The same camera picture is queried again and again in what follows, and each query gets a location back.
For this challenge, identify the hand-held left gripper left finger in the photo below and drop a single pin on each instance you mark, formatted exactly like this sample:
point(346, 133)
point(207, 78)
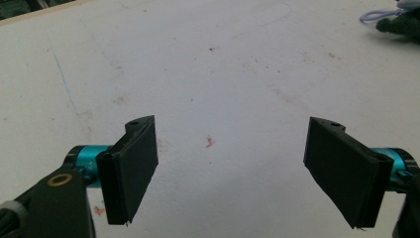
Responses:
point(130, 172)

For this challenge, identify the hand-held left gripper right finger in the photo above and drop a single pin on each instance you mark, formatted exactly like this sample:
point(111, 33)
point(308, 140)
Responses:
point(346, 168)

